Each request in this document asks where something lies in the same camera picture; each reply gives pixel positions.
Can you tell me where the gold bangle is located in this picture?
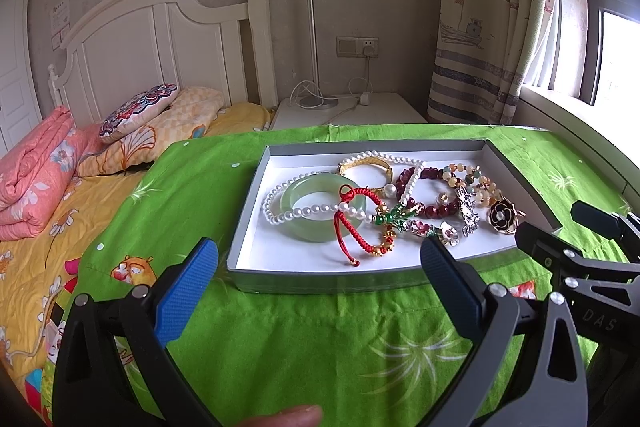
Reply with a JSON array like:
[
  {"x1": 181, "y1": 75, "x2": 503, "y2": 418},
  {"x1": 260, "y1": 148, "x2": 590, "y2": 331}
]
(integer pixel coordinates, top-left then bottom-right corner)
[{"x1": 337, "y1": 157, "x2": 394, "y2": 198}]

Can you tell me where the yellow printed bedsheet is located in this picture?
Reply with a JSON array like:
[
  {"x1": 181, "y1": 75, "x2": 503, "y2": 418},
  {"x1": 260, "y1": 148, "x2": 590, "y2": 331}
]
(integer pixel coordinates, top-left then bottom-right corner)
[{"x1": 0, "y1": 102, "x2": 274, "y2": 413}]

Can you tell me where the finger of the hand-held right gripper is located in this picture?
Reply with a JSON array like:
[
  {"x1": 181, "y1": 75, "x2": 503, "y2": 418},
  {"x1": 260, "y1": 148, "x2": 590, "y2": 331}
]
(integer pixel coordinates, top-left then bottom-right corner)
[
  {"x1": 570, "y1": 200, "x2": 640, "y2": 259},
  {"x1": 514, "y1": 221, "x2": 640, "y2": 304}
]

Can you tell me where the dark red bead bracelet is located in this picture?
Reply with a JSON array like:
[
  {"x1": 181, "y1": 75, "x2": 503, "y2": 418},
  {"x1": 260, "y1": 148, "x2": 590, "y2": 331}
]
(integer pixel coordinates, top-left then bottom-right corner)
[{"x1": 395, "y1": 164, "x2": 464, "y2": 221}]

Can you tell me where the silver brooch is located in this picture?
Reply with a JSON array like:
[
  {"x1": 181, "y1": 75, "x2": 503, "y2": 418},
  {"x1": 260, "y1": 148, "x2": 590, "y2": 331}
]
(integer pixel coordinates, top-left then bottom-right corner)
[{"x1": 452, "y1": 184, "x2": 484, "y2": 238}]

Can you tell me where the wall socket panel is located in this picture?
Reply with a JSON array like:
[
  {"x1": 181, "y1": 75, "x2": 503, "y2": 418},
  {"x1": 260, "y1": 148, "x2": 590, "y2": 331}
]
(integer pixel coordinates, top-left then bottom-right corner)
[{"x1": 336, "y1": 36, "x2": 380, "y2": 60}]

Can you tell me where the multicolour bead bracelet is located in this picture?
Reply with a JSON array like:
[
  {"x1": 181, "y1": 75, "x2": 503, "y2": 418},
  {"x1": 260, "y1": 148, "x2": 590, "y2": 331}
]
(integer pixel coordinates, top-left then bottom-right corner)
[{"x1": 440, "y1": 162, "x2": 509, "y2": 208}]

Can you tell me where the pale green jade bangle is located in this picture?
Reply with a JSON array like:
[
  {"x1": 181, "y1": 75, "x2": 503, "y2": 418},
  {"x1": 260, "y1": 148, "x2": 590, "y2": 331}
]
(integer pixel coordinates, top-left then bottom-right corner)
[{"x1": 280, "y1": 174, "x2": 369, "y2": 242}]

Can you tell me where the red string bracelet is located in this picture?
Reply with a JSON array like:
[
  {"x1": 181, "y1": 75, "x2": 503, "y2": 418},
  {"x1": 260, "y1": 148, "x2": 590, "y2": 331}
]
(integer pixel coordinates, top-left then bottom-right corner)
[{"x1": 332, "y1": 184, "x2": 399, "y2": 268}]

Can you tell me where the boat printed curtain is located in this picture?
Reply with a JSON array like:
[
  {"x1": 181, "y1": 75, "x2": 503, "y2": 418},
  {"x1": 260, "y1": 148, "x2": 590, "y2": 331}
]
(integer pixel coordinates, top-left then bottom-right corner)
[{"x1": 427, "y1": 0, "x2": 566, "y2": 126}]

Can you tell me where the black flower brooch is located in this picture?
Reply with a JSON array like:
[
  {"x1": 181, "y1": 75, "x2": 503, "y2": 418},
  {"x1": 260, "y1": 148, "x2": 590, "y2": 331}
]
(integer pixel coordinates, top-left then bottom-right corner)
[{"x1": 487, "y1": 197, "x2": 526, "y2": 236}]

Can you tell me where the flower patterned pillow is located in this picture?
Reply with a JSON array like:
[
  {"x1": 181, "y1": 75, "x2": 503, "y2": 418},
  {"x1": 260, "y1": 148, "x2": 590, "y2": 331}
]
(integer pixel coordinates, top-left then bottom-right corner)
[{"x1": 98, "y1": 83, "x2": 180, "y2": 144}]

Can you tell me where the person's left hand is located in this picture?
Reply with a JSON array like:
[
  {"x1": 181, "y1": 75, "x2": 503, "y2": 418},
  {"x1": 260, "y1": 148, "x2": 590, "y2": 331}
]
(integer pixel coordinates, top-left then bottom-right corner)
[{"x1": 239, "y1": 404, "x2": 324, "y2": 427}]

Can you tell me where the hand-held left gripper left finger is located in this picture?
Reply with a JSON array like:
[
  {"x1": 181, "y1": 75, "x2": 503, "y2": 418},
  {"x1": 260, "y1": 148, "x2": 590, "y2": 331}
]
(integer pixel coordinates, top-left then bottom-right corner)
[{"x1": 51, "y1": 237, "x2": 224, "y2": 427}]

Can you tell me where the white pearl necklace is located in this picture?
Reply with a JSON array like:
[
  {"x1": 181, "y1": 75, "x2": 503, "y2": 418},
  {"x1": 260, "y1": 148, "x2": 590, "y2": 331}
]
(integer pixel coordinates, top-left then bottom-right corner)
[{"x1": 261, "y1": 150, "x2": 426, "y2": 228}]

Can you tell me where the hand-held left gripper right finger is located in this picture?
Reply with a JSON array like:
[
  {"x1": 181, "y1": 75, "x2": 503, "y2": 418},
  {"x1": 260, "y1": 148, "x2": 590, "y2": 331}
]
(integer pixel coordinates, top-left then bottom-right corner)
[{"x1": 420, "y1": 236, "x2": 590, "y2": 427}]

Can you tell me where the pink flowered quilt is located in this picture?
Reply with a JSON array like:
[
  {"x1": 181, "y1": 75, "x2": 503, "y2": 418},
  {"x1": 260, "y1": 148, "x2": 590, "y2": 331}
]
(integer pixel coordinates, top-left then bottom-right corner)
[{"x1": 0, "y1": 106, "x2": 101, "y2": 242}]

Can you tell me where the green printed tablecloth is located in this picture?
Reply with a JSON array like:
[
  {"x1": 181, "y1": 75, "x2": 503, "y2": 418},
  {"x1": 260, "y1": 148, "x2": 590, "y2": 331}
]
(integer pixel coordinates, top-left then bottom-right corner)
[{"x1": 42, "y1": 123, "x2": 636, "y2": 427}]

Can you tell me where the white wooden headboard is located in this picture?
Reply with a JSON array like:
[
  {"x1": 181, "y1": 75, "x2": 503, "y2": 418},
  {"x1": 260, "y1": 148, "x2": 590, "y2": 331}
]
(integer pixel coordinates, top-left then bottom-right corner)
[{"x1": 47, "y1": 0, "x2": 280, "y2": 128}]

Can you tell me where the white cable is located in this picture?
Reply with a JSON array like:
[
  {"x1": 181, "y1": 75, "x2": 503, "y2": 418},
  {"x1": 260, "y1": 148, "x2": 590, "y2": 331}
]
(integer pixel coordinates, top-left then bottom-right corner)
[{"x1": 289, "y1": 52, "x2": 374, "y2": 126}]

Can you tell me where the grey white-lined jewelry tray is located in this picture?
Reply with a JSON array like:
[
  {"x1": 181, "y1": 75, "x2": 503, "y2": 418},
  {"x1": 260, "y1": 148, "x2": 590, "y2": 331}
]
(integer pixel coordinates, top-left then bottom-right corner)
[{"x1": 226, "y1": 138, "x2": 564, "y2": 296}]

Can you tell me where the silver desk lamp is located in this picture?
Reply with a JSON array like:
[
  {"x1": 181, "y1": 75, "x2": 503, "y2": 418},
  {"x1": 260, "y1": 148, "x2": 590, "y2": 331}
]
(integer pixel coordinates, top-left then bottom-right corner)
[{"x1": 289, "y1": 0, "x2": 339, "y2": 110}]

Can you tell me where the white window sill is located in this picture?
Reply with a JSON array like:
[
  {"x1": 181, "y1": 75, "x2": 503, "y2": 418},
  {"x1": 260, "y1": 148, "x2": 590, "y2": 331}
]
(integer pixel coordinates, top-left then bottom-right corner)
[{"x1": 520, "y1": 84, "x2": 640, "y2": 203}]

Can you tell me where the white nightstand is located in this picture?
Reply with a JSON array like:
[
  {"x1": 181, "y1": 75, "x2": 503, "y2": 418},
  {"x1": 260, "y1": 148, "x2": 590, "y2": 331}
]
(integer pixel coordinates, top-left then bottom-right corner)
[{"x1": 270, "y1": 93, "x2": 430, "y2": 132}]

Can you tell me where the paper wall notice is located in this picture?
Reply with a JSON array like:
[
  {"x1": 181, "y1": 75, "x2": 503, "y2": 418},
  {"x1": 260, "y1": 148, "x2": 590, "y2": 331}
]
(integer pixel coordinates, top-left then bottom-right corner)
[{"x1": 50, "y1": 0, "x2": 72, "y2": 52}]

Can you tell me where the white door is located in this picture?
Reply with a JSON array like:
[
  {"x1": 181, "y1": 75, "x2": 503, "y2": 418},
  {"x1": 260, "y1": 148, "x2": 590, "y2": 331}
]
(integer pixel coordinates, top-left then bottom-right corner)
[{"x1": 0, "y1": 0, "x2": 44, "y2": 153}]

